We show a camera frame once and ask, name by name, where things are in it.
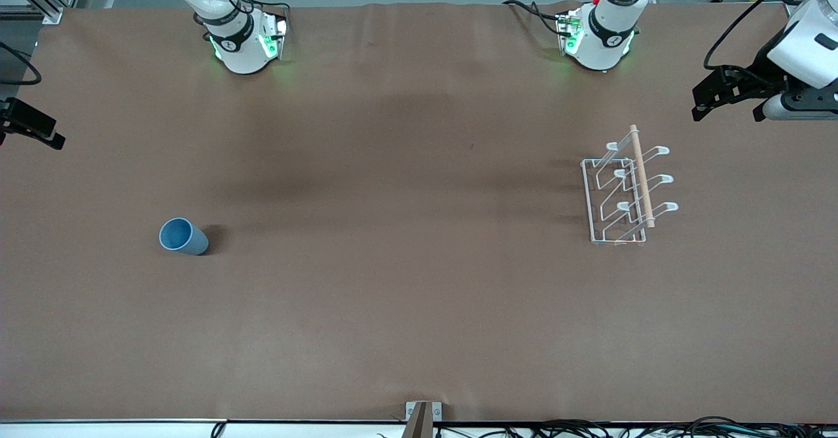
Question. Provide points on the blue plastic cup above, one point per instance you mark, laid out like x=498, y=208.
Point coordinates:
x=186, y=238

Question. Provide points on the brown table cover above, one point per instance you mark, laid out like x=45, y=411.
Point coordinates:
x=393, y=228

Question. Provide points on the white table edge rail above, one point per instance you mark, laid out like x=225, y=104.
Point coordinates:
x=98, y=430

